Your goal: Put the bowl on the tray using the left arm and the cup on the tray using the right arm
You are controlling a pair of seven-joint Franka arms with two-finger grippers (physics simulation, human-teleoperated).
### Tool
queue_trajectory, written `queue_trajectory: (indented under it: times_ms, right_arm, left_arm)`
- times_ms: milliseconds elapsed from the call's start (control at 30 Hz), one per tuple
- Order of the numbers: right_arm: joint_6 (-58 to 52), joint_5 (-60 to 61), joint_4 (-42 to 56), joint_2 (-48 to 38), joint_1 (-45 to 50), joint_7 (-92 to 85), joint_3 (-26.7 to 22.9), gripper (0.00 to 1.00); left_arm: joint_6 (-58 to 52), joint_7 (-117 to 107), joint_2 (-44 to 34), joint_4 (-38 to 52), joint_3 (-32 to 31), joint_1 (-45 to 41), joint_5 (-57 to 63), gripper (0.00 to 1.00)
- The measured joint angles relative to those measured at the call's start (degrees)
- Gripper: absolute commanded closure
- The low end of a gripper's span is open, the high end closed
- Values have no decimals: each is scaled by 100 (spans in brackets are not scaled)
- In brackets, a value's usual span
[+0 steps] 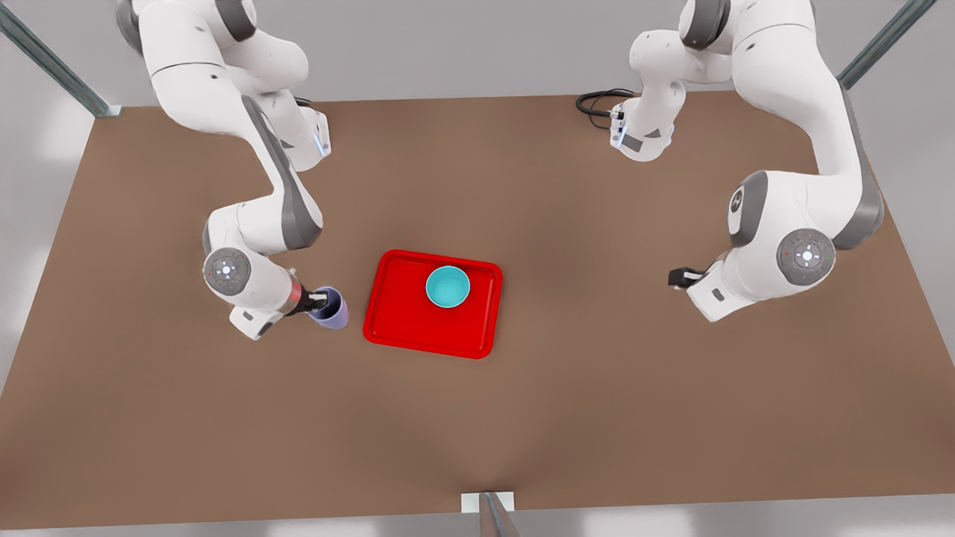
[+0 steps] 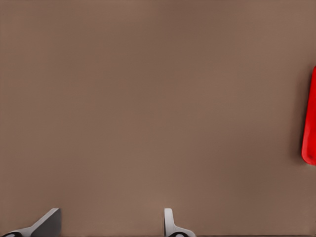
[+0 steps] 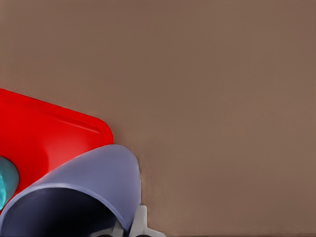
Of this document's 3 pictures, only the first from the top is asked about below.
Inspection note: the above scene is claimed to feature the purple cup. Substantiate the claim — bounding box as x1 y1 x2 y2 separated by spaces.
307 287 350 330

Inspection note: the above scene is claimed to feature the red rectangular tray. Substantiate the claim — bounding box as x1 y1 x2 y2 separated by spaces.
363 249 504 360

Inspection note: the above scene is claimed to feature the teal bowl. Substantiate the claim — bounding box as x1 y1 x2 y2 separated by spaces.
425 266 472 310

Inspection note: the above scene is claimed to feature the silver frame post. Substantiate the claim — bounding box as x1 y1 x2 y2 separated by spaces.
0 4 122 119
837 0 938 91
461 492 524 537

